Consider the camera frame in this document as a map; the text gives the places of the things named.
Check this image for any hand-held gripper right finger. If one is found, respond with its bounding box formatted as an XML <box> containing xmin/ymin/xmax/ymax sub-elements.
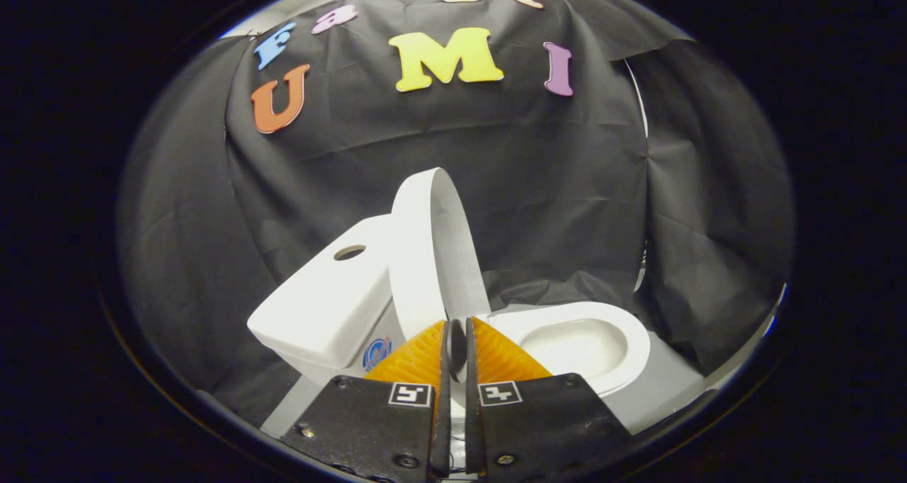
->
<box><xmin>464</xmin><ymin>318</ymin><xmax>631</xmax><ymax>480</ymax></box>

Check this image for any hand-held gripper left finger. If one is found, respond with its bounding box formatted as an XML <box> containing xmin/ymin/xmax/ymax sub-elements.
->
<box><xmin>280</xmin><ymin>319</ymin><xmax>453</xmax><ymax>483</ymax></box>

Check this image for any white toilet lid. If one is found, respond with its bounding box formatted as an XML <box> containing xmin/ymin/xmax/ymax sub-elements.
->
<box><xmin>388</xmin><ymin>168</ymin><xmax>491</xmax><ymax>343</ymax></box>

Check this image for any white ceramic toilet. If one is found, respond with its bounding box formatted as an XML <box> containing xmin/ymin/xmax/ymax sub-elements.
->
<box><xmin>247</xmin><ymin>214</ymin><xmax>651</xmax><ymax>399</ymax></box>

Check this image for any black backdrop cloth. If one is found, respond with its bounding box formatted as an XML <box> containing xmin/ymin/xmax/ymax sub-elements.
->
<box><xmin>117</xmin><ymin>0</ymin><xmax>794</xmax><ymax>427</ymax></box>

